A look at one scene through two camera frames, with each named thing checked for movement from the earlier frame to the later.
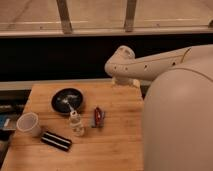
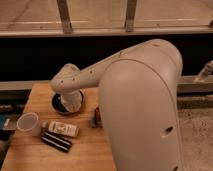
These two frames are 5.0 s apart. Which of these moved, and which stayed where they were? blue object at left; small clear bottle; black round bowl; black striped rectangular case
Moved: small clear bottle
Stayed: black round bowl; black striped rectangular case; blue object at left
